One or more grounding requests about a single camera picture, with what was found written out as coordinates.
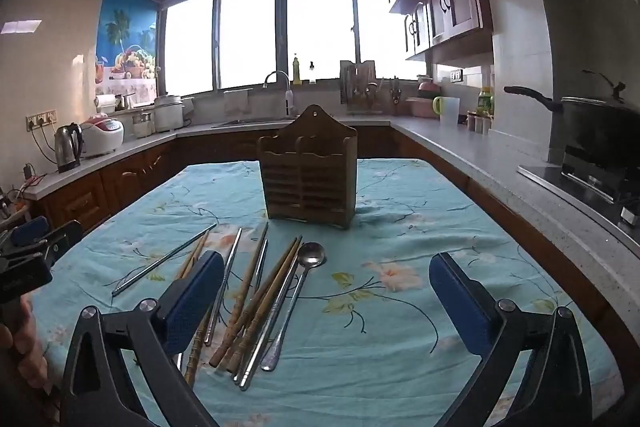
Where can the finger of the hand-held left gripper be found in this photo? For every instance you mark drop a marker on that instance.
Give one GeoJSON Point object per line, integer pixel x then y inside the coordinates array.
{"type": "Point", "coordinates": [65, 236]}
{"type": "Point", "coordinates": [30, 228]}

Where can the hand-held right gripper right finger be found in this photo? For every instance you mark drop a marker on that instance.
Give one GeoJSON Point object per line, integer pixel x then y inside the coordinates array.
{"type": "Point", "coordinates": [457, 302]}

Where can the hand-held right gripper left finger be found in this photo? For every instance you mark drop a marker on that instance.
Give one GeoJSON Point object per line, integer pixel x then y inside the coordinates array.
{"type": "Point", "coordinates": [195, 302]}

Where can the metal chopstick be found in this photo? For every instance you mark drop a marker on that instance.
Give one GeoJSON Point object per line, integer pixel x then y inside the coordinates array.
{"type": "Point", "coordinates": [165, 259]}
{"type": "Point", "coordinates": [270, 332]}
{"type": "Point", "coordinates": [261, 262]}
{"type": "Point", "coordinates": [227, 277]}

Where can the wooden chopstick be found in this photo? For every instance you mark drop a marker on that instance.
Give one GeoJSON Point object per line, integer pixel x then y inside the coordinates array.
{"type": "Point", "coordinates": [282, 274]}
{"type": "Point", "coordinates": [192, 252]}
{"type": "Point", "coordinates": [270, 284]}
{"type": "Point", "coordinates": [200, 243]}
{"type": "Point", "coordinates": [245, 287]}

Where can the metal spoon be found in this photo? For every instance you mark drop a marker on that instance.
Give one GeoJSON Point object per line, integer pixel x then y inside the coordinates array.
{"type": "Point", "coordinates": [311, 255]}

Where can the wooden utensil holder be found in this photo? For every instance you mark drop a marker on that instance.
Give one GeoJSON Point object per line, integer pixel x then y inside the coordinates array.
{"type": "Point", "coordinates": [307, 177]}

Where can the person's left hand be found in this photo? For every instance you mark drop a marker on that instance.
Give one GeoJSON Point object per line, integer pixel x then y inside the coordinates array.
{"type": "Point", "coordinates": [25, 352]}

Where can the steel electric kettle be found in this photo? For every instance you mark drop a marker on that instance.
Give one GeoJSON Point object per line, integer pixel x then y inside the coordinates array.
{"type": "Point", "coordinates": [67, 149]}

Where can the white and red rice cooker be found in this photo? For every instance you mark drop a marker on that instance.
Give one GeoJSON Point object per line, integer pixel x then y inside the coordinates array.
{"type": "Point", "coordinates": [102, 137]}

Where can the teal floral tablecloth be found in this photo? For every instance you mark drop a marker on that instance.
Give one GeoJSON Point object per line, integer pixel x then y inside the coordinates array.
{"type": "Point", "coordinates": [400, 207]}

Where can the glass jar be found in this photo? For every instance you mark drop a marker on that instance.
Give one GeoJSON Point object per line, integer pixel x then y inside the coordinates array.
{"type": "Point", "coordinates": [142, 124]}

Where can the paper towel roll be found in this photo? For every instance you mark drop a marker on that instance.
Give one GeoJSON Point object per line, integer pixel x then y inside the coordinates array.
{"type": "Point", "coordinates": [106, 102]}

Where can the grey kitchen countertop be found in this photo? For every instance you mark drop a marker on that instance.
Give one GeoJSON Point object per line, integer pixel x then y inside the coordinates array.
{"type": "Point", "coordinates": [500, 157]}

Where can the white cooking pot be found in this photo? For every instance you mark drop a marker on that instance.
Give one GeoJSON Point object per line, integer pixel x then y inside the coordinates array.
{"type": "Point", "coordinates": [167, 114]}

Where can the spice jar rack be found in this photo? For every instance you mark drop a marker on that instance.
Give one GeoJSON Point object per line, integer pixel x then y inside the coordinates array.
{"type": "Point", "coordinates": [479, 123]}

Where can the black stove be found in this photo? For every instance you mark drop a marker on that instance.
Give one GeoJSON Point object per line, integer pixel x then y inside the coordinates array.
{"type": "Point", "coordinates": [590, 177]}

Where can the kitchen sink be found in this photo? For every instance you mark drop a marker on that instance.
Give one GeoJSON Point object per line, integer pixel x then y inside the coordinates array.
{"type": "Point", "coordinates": [250, 122]}

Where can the pink container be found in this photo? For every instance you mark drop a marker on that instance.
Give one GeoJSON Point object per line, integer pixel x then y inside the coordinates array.
{"type": "Point", "coordinates": [420, 108]}

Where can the white dish cloth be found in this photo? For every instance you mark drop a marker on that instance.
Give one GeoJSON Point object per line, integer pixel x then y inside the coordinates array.
{"type": "Point", "coordinates": [236, 103]}

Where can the red bowl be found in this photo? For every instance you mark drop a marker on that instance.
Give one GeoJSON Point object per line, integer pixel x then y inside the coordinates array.
{"type": "Point", "coordinates": [427, 88]}

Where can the blue fruit-print blind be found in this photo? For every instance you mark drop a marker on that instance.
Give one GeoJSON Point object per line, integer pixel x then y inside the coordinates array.
{"type": "Point", "coordinates": [125, 22]}

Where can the chrome faucet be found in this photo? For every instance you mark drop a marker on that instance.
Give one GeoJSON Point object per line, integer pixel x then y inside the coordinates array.
{"type": "Point", "coordinates": [287, 99]}

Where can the black frying pan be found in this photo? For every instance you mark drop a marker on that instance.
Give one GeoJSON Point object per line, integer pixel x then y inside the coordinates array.
{"type": "Point", "coordinates": [600, 127]}

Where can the yellow dish soap bottle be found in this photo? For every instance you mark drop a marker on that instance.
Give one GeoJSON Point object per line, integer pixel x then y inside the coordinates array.
{"type": "Point", "coordinates": [297, 74]}

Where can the clear pump bottle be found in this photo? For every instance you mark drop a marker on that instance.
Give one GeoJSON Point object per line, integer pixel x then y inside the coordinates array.
{"type": "Point", "coordinates": [312, 74]}

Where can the kitchen window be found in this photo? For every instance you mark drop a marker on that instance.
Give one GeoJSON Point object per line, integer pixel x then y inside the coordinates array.
{"type": "Point", "coordinates": [250, 37]}

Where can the wall outlet strip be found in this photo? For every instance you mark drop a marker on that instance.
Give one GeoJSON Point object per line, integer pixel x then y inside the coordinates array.
{"type": "Point", "coordinates": [42, 119]}

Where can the wall outlet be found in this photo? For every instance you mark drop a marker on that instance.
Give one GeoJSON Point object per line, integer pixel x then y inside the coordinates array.
{"type": "Point", "coordinates": [456, 76]}

